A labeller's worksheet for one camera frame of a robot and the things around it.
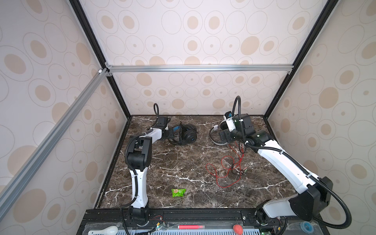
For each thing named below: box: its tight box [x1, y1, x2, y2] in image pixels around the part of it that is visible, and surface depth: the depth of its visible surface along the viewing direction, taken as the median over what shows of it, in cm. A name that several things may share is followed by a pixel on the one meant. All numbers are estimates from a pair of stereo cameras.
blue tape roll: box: [300, 220, 314, 234], surface depth 72 cm
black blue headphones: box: [168, 120, 199, 146], surface depth 102 cm
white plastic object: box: [87, 225, 119, 235], surface depth 71 cm
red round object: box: [233, 224, 244, 235], surface depth 70 cm
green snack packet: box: [171, 188, 187, 198], surface depth 81 cm
